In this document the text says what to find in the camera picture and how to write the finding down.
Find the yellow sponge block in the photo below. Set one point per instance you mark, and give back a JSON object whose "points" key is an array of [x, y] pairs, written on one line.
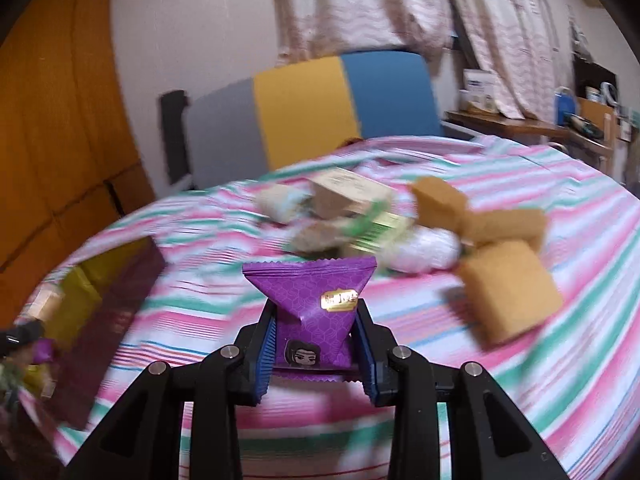
{"points": [[490, 227], [438, 204], [509, 289]]}

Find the gold maroon storage box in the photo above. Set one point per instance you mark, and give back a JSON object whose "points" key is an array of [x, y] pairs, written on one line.
{"points": [[100, 298]]}

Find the beige cardboard box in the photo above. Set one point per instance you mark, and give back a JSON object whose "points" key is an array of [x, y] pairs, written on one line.
{"points": [[336, 191]]}

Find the wooden side desk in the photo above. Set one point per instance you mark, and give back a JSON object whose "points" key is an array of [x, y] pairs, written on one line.
{"points": [[534, 130]]}

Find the green tea box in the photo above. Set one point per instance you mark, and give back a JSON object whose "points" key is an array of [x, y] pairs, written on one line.
{"points": [[383, 231]]}

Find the rolled white blue sock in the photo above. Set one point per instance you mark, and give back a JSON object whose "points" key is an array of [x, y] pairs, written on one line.
{"points": [[281, 203]]}

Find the striped pink green bedsheet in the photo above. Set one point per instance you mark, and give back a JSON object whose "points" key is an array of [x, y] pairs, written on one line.
{"points": [[576, 378]]}

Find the silver white ball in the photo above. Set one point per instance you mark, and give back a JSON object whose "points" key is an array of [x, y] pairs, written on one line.
{"points": [[423, 250]]}

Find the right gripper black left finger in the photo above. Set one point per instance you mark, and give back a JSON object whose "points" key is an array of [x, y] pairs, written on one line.
{"points": [[140, 436]]}

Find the white blue carton on desk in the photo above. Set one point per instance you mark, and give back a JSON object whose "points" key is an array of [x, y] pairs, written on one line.
{"points": [[480, 90]]}

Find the purple snack packet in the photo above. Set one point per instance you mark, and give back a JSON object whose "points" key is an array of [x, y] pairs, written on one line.
{"points": [[316, 306]]}

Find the green-edged cracker packet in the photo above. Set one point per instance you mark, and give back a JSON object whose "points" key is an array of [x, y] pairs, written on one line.
{"points": [[323, 237]]}

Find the orange wooden wardrobe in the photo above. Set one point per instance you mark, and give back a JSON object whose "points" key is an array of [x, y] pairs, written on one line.
{"points": [[69, 165]]}

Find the blue round container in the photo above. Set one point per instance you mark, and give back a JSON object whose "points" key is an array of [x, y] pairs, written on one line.
{"points": [[564, 105]]}

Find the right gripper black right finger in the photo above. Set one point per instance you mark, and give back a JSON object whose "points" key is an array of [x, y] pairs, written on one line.
{"points": [[489, 437]]}

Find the grey yellow blue headboard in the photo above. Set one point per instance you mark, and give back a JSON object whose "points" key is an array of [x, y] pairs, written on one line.
{"points": [[294, 113]]}

